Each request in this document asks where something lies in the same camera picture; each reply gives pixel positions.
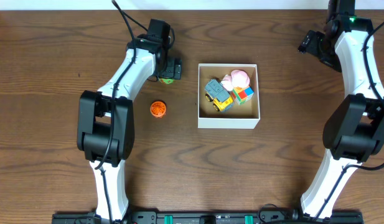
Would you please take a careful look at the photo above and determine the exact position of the green patterned egg ball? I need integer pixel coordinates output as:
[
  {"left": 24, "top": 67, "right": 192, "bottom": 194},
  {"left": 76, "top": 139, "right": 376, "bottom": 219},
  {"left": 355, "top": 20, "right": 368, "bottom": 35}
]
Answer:
[{"left": 159, "top": 78, "right": 174, "bottom": 85}]

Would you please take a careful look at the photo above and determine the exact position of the orange spiral disc toy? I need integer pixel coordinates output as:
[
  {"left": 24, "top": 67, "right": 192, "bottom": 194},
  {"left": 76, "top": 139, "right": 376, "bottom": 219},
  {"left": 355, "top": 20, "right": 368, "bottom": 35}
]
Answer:
[{"left": 149, "top": 101, "right": 167, "bottom": 118}]

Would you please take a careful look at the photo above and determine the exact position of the yellow grey toy truck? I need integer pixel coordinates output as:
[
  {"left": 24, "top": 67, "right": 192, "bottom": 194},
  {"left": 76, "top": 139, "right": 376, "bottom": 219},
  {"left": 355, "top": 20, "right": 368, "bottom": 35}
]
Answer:
[{"left": 205, "top": 79, "right": 234, "bottom": 112}]

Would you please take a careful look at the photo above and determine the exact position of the pink duck toy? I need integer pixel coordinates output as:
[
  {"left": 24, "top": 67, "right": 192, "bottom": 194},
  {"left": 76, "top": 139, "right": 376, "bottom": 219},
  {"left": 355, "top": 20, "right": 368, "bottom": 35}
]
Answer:
[{"left": 220, "top": 70, "right": 250, "bottom": 91}]

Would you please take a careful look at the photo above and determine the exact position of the colourful puzzle cube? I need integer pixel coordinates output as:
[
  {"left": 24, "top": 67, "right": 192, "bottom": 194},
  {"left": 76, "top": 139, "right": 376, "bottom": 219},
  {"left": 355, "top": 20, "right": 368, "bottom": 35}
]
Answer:
[{"left": 230, "top": 86, "right": 254, "bottom": 105}]

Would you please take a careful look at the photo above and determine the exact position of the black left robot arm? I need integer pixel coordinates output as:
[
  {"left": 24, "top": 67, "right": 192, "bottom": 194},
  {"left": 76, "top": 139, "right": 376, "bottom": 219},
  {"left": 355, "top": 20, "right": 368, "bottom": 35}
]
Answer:
[{"left": 77, "top": 19, "right": 182, "bottom": 223}]

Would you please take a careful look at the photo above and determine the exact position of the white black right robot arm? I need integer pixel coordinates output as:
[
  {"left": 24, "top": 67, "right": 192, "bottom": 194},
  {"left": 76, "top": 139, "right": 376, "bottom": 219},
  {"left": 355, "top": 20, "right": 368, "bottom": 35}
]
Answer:
[{"left": 298, "top": 0, "right": 384, "bottom": 223}]

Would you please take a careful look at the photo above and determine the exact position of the white cardboard box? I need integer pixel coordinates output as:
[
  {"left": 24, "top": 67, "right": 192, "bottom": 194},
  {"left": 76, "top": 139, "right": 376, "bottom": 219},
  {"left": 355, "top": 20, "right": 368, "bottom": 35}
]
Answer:
[{"left": 197, "top": 63, "right": 261, "bottom": 129}]

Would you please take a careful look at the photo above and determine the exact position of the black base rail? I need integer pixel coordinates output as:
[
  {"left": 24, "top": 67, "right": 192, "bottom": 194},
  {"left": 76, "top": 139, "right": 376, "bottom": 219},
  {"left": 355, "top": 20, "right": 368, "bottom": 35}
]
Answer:
[{"left": 51, "top": 210, "right": 364, "bottom": 224}]

